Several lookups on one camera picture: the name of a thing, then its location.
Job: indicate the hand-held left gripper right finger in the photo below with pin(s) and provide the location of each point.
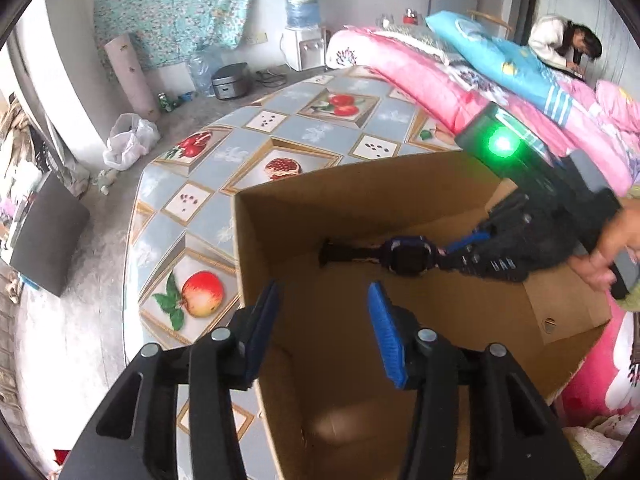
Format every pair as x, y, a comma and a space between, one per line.
387, 340

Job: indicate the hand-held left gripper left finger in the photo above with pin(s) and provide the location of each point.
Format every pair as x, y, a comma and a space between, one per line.
262, 330

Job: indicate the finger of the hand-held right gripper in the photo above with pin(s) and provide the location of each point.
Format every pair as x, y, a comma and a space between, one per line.
465, 262
470, 241

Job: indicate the cardboard box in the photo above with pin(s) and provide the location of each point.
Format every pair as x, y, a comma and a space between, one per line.
450, 320

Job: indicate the black wrist watch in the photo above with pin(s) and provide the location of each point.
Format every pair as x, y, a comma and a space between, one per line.
405, 257

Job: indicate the person's right hand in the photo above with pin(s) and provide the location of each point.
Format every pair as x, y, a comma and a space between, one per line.
610, 240

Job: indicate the lilac printed blanket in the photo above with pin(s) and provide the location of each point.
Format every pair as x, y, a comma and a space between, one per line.
634, 170

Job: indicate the pink floral blanket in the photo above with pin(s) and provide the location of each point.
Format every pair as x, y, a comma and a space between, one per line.
425, 80

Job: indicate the wooden chair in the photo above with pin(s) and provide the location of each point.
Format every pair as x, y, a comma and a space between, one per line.
492, 17

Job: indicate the white wardrobe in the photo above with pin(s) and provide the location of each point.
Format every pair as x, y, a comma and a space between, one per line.
600, 0

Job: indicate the red jar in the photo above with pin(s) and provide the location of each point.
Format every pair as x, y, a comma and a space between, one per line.
410, 16

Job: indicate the fruit print tablecloth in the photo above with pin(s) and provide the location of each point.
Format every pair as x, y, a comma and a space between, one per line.
310, 135

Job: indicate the white towel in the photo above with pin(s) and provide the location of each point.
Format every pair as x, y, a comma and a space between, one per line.
600, 450

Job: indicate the white plastic bag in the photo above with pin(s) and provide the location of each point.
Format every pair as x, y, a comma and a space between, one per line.
127, 142

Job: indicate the dark grey cabinet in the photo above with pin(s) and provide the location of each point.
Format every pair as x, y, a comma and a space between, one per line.
50, 235

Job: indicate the grey rice cooker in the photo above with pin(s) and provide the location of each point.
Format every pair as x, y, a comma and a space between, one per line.
231, 82

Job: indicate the white water dispenser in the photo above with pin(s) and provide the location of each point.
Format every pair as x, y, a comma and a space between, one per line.
302, 50

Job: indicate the clear plastic bottle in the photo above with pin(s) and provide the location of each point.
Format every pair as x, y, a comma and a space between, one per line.
205, 72

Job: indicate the blue water jug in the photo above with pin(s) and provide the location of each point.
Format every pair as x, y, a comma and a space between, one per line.
301, 5

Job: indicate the pink rolled mat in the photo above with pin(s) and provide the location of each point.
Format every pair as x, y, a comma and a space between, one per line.
131, 77

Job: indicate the pile of clothes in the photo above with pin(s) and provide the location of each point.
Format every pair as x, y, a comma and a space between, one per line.
20, 170

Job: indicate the floral hanging cloth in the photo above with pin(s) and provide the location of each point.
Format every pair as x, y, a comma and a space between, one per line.
175, 10

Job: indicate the white wall socket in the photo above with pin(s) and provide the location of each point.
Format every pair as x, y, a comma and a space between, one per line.
256, 39

